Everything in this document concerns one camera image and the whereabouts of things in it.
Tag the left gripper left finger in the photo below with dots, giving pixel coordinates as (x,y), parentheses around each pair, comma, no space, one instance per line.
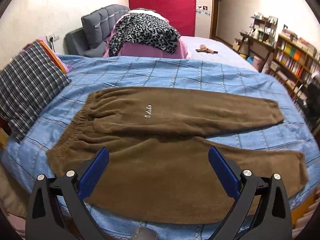
(44,217)

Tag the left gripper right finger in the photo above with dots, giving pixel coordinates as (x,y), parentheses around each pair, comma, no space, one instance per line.
(261,207)

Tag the brown fleece pants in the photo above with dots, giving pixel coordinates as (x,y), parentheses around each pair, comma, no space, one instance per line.
(158,140)

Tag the blue patterned quilt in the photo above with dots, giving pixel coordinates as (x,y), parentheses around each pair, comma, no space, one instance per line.
(27,159)

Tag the checkered pillow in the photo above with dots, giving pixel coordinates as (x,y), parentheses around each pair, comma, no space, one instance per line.
(28,84)

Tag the pink bucket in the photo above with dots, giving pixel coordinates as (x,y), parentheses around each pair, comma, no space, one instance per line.
(258,63)

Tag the wooden bookshelf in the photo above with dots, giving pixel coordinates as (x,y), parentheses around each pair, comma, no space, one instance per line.
(295,63)

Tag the wooden desk with shelf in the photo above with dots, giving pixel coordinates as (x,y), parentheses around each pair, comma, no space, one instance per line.
(262,31)

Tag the small objects on bed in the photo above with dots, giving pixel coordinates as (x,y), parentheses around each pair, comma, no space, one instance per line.
(204,49)

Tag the grey padded headboard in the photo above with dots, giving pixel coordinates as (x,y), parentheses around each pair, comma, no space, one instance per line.
(90,39)

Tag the pink blanket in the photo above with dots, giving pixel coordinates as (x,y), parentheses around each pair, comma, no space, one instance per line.
(131,49)

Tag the leopard print cloth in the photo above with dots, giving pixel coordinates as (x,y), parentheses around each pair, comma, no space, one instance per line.
(143,29)

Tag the red upright mattress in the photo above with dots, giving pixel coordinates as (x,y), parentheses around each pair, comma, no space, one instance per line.
(180,13)

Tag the wall power socket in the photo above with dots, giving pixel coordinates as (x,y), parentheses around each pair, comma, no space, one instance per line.
(52,37)

